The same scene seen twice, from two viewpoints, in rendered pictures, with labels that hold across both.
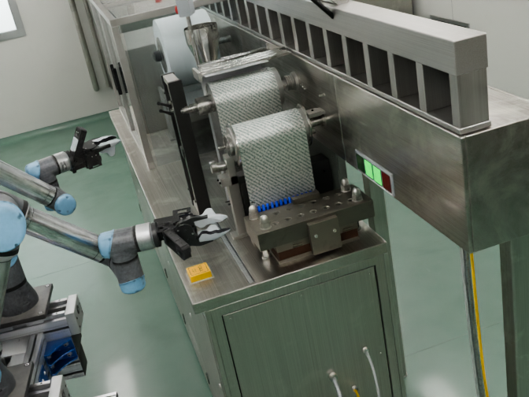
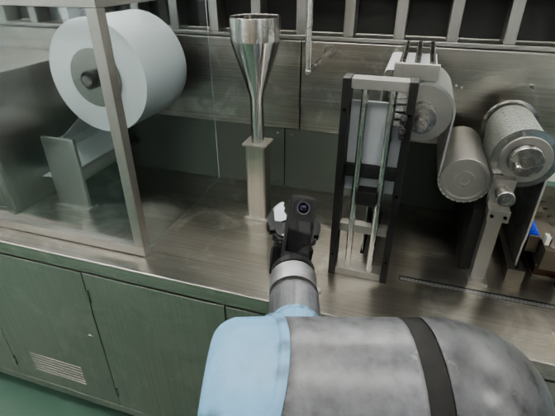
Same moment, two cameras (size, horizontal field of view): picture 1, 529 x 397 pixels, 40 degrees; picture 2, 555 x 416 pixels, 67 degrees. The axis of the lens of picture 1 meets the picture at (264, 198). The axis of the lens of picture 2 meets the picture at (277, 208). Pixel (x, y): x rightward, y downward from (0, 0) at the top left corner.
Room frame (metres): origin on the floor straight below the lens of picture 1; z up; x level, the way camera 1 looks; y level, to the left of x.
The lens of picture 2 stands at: (2.32, 1.16, 1.66)
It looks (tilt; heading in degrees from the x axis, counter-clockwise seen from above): 30 degrees down; 301
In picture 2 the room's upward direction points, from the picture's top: straight up
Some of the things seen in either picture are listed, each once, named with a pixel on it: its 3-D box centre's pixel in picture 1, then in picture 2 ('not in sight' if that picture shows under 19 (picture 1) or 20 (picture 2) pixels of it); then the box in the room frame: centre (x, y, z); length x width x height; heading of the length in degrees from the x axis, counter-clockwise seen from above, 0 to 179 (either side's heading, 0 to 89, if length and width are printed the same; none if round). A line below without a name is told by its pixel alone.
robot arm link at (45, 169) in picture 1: (42, 170); (294, 323); (2.52, 0.78, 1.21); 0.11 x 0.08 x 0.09; 120
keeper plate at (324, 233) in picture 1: (324, 235); not in sight; (2.05, -0.17, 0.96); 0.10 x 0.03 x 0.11; 103
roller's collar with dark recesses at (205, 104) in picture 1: (205, 105); (421, 117); (2.52, 0.14, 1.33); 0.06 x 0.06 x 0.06; 13
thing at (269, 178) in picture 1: (279, 177); (526, 191); (2.25, -0.06, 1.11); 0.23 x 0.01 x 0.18; 103
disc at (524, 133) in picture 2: (233, 144); (524, 158); (2.28, 0.07, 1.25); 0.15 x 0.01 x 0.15; 13
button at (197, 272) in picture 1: (198, 272); not in sight; (2.07, 0.26, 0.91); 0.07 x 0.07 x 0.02; 13
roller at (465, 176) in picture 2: not in sight; (462, 161); (2.42, -0.03, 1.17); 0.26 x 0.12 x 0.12; 103
